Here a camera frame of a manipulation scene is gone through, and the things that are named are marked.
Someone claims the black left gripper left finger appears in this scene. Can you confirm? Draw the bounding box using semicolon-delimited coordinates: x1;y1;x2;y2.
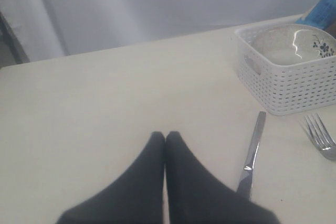
57;132;165;223

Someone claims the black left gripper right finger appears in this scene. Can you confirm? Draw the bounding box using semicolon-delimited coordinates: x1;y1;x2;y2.
165;132;279;223

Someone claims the silver table knife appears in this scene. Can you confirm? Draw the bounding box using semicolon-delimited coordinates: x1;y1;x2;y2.
236;111;266;200

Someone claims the silver metal fork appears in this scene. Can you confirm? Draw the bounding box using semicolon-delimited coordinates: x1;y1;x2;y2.
304;113;335;161

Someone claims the white perforated plastic basket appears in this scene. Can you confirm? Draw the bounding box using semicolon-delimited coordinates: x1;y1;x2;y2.
235;24;335;116

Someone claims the grey floral ceramic bowl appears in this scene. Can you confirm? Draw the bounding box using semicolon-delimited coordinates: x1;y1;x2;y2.
251;24;335;66

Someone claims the white curtain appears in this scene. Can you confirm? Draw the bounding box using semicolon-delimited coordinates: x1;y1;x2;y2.
1;0;318;63

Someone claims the brown wooden bowl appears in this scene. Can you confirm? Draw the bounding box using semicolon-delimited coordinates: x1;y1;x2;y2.
325;23;336;36

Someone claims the blue snack packet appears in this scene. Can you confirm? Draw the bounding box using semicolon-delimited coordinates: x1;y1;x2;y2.
295;0;335;30

